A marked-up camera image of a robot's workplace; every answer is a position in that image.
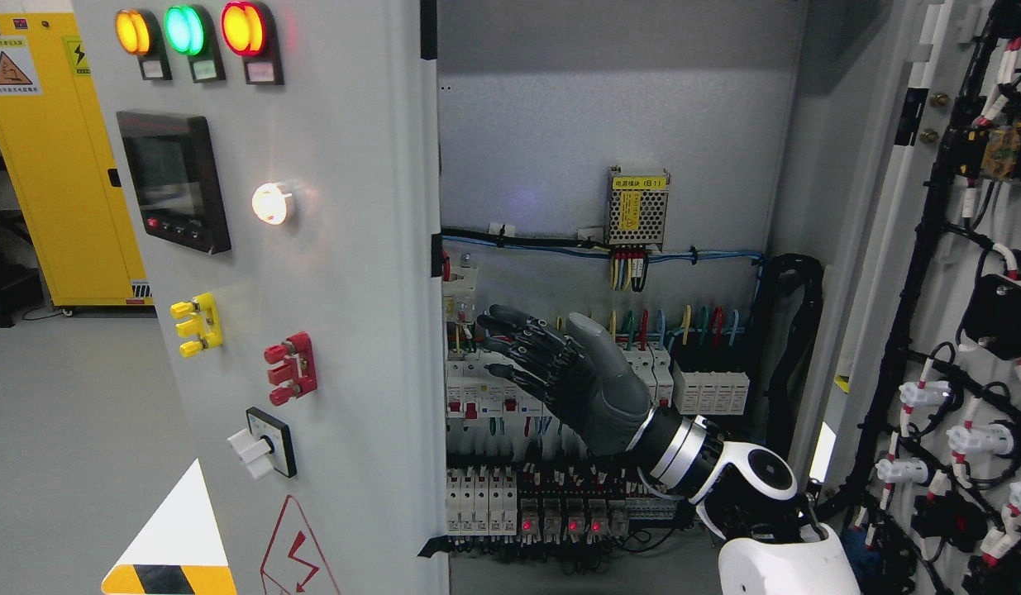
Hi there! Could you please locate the grey black robot hand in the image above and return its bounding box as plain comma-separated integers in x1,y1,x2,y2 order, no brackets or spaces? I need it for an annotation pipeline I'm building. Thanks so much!
476,304,678,459

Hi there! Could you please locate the grey cabinet door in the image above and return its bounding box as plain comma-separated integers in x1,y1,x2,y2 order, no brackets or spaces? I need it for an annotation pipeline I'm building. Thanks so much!
772,1,1021,594
72,1,447,594

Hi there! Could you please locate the white socket breaker row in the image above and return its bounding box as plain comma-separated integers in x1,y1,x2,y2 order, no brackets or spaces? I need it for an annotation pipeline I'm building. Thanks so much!
445,343,673,422

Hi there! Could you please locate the black white surge protector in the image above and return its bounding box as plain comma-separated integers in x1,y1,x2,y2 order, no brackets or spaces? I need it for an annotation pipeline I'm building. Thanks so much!
671,341,751,416

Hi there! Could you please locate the black relay terminal row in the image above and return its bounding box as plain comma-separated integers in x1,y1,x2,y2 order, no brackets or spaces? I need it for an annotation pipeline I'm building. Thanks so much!
446,455,690,549

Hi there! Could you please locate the perforated metal power supply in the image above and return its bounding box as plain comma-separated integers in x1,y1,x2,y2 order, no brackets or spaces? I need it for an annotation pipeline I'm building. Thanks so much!
605,165,671,248

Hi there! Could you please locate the red electric warning sticker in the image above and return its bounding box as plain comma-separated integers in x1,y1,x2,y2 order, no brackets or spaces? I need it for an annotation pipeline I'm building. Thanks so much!
260,496,341,594

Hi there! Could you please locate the white indicator lamp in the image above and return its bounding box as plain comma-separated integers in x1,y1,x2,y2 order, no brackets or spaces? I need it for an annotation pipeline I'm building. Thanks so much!
250,182,293,226

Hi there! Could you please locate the black digital power meter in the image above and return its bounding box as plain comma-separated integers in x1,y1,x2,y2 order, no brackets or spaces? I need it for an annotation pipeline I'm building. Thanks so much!
116,110,233,254

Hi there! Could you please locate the red indicator lamp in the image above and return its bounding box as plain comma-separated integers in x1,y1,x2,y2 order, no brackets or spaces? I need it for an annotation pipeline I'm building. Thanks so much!
222,1,269,58

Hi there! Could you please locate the green indicator lamp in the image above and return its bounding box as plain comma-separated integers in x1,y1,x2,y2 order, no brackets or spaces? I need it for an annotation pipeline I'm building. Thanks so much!
164,5,205,56

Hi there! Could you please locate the orange indicator lamp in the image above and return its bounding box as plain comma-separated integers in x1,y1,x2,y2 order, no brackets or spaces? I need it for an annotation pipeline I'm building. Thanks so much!
114,8,155,57

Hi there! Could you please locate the yellow safety cabinet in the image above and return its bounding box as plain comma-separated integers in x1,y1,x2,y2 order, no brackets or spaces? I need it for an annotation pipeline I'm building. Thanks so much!
0,12,152,310

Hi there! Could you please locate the black corrugated cable conduit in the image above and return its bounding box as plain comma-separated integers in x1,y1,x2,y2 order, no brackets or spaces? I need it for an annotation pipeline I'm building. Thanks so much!
758,255,858,513

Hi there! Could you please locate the red terminal post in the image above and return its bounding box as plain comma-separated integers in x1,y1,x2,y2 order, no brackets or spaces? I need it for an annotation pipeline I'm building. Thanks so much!
262,331,318,407

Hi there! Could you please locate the white rotary selector switch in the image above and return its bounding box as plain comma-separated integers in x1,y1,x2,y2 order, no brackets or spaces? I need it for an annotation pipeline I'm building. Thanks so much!
227,407,298,479

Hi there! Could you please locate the yellow terminal post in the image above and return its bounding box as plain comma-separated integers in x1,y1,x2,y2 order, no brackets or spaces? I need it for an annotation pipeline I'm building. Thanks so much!
169,293,224,359

